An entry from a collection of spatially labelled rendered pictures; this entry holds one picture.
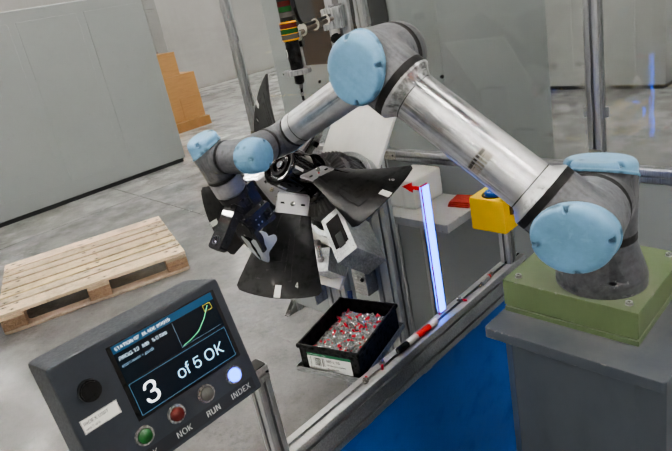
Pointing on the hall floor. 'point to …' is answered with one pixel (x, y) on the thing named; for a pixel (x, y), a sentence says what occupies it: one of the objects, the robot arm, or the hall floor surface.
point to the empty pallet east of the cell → (87, 271)
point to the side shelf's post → (429, 271)
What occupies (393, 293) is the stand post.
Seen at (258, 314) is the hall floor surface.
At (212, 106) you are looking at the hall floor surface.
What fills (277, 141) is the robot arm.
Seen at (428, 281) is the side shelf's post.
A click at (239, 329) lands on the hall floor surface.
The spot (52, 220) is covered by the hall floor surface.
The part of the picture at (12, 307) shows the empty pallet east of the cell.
